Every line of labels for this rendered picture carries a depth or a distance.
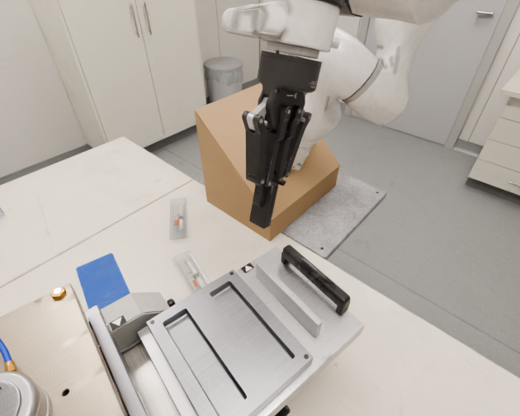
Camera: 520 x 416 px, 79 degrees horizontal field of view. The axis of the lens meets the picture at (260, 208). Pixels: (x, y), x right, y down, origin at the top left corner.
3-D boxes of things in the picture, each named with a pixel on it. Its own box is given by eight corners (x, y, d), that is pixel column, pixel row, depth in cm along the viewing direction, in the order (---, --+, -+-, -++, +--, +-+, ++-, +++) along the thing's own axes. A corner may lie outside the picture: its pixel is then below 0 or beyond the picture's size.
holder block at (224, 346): (217, 451, 39) (215, 445, 37) (148, 329, 51) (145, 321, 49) (311, 364, 47) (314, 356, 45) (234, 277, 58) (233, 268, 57)
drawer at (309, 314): (212, 476, 40) (205, 462, 35) (142, 342, 53) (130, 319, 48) (360, 336, 54) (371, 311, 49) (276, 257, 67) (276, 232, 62)
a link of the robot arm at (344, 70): (276, 81, 86) (339, 6, 66) (327, 122, 91) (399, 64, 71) (262, 106, 81) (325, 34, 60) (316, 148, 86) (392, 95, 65)
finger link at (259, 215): (276, 185, 45) (272, 186, 44) (267, 228, 48) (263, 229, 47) (259, 177, 46) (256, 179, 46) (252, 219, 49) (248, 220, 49)
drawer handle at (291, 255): (340, 316, 52) (344, 303, 50) (280, 261, 61) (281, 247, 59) (347, 309, 53) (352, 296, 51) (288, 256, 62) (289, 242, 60)
